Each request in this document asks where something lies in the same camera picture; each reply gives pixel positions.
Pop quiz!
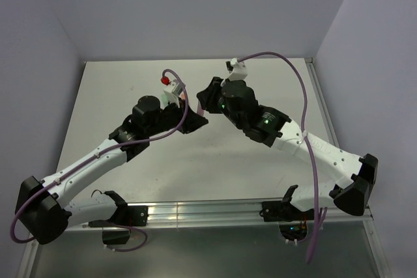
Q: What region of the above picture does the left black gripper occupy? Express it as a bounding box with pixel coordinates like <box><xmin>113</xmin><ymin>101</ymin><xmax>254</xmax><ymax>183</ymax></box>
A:
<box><xmin>145</xmin><ymin>96</ymin><xmax>207</xmax><ymax>136</ymax></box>

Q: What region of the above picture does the pink highlighter pen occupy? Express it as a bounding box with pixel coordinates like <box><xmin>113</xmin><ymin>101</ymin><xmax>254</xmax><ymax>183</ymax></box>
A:
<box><xmin>197</xmin><ymin>102</ymin><xmax>204</xmax><ymax>117</ymax></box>

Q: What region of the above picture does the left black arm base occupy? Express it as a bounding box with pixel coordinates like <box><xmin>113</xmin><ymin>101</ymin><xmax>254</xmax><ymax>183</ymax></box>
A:
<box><xmin>88</xmin><ymin>206</ymin><xmax>149</xmax><ymax>252</ymax></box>

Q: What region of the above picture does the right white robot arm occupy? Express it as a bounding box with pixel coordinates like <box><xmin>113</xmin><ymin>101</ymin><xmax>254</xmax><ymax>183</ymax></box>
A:
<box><xmin>197</xmin><ymin>77</ymin><xmax>378</xmax><ymax>221</ymax></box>

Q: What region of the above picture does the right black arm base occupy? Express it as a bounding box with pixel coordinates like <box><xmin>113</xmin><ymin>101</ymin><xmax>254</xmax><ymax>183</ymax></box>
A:
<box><xmin>259</xmin><ymin>201</ymin><xmax>314</xmax><ymax>243</ymax></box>

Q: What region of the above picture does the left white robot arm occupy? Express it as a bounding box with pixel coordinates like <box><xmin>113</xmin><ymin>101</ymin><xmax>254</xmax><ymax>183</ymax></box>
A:
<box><xmin>9</xmin><ymin>96</ymin><xmax>208</xmax><ymax>244</ymax></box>

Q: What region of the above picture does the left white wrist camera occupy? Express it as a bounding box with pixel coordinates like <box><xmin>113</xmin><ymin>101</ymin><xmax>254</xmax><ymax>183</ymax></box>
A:
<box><xmin>162</xmin><ymin>80</ymin><xmax>183</xmax><ymax>107</ymax></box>

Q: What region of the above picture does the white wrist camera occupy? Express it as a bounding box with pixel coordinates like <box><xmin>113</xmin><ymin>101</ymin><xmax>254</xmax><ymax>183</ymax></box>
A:
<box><xmin>220</xmin><ymin>58</ymin><xmax>248</xmax><ymax>86</ymax></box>
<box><xmin>162</xmin><ymin>80</ymin><xmax>183</xmax><ymax>107</ymax></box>

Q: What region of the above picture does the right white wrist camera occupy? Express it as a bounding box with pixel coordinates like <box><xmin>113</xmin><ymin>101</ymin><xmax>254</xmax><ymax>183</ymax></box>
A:
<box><xmin>220</xmin><ymin>58</ymin><xmax>248</xmax><ymax>86</ymax></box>

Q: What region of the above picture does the aluminium rail frame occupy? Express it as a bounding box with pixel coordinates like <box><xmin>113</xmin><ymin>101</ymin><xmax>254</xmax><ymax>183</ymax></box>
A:
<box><xmin>18</xmin><ymin>59</ymin><xmax>392</xmax><ymax>277</ymax></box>

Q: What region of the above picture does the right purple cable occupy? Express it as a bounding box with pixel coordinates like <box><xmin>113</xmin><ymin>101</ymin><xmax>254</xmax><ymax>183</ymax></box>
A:
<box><xmin>237</xmin><ymin>51</ymin><xmax>329</xmax><ymax>264</ymax></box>

